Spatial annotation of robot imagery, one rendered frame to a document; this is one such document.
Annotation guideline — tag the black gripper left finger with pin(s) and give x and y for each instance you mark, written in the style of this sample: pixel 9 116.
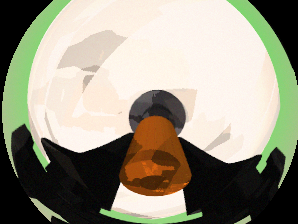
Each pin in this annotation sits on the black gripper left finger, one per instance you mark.
pixel 97 169

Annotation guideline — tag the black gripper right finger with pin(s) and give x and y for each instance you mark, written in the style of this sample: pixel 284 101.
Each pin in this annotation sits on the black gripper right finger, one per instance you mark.
pixel 210 176

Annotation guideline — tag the orange knob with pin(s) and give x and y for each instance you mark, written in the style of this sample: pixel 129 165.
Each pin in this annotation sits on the orange knob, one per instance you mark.
pixel 155 163

